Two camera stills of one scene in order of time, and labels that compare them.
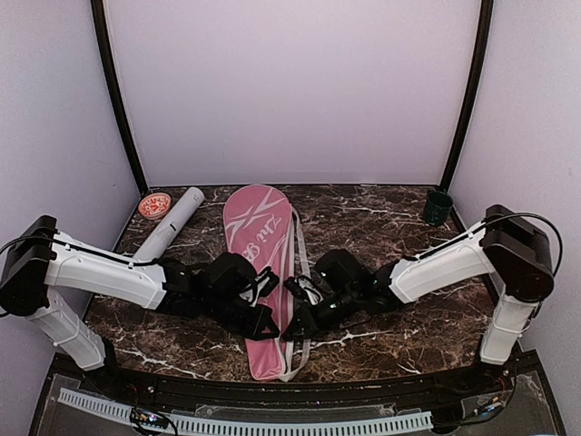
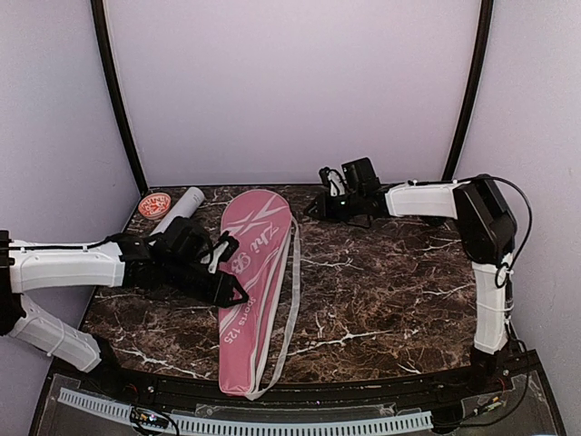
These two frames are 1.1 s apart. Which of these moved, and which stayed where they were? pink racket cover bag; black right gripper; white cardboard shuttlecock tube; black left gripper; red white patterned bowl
Moved: black right gripper; pink racket cover bag; black left gripper
Stayed: white cardboard shuttlecock tube; red white patterned bowl
